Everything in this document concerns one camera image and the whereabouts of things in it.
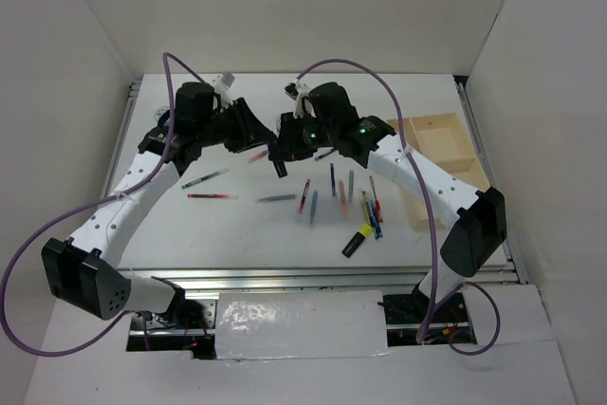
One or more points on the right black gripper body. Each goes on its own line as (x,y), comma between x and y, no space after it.
(306,135)

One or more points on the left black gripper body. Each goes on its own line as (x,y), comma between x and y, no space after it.
(224,127)

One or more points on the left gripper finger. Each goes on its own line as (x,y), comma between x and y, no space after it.
(250,141)
(251,123)

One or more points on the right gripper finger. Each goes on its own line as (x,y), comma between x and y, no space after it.
(280,168)
(275,139)

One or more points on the yellow highlighter marker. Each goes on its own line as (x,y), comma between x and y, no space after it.
(357,240)

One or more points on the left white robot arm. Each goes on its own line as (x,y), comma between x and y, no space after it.
(82,269)

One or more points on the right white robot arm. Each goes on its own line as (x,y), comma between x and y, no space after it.
(476,220)

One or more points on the blue clear-cap pen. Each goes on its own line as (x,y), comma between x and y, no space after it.
(324,155)

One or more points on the magenta clear-cap pen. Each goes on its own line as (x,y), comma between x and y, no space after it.
(301,204)

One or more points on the left blue round jar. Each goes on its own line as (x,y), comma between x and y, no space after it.
(162,115)

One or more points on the violet clear-cap pen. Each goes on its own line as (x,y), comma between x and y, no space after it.
(333,180)

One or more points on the light blue clear pen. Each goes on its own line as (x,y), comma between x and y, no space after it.
(313,208)

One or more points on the olive green clear pen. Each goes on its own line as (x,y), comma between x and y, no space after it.
(350,191)

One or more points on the red clear-cap pen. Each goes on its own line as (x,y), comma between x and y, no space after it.
(219,196)

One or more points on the yellow clear pen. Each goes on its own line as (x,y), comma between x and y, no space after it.
(365,208)

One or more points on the red gel pen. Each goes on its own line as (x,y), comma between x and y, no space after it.
(376,201)

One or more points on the beige divided organizer tray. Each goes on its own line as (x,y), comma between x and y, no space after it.
(444,140)

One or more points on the dark blue gel pen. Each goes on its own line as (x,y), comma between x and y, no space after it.
(374,228)

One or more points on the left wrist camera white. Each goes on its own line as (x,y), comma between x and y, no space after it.
(221,86)

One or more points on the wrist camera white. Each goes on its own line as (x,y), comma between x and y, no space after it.
(299,92)
(221,86)

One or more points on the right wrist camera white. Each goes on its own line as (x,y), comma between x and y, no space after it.
(299,92)

